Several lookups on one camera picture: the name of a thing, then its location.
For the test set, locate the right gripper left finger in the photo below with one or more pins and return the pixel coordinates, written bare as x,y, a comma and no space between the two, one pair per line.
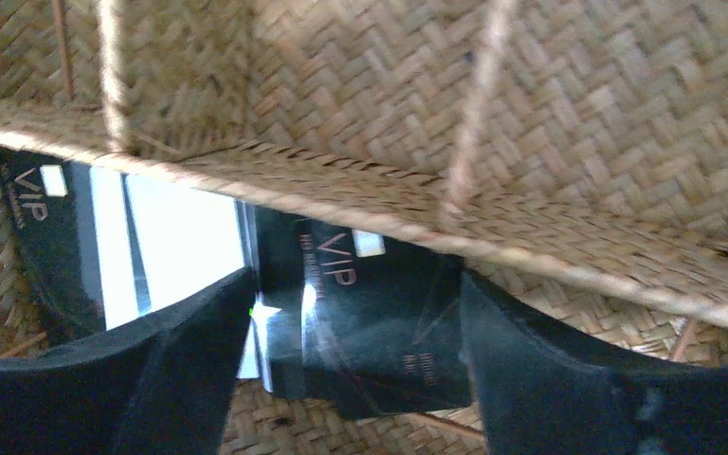
160,384

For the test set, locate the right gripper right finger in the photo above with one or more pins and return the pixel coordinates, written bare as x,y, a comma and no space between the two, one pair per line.
544,387

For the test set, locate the brown woven divided tray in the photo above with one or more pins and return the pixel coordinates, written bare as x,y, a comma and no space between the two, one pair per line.
568,147

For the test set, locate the black vip card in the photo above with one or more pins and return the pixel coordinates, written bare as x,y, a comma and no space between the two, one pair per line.
51,208
364,321

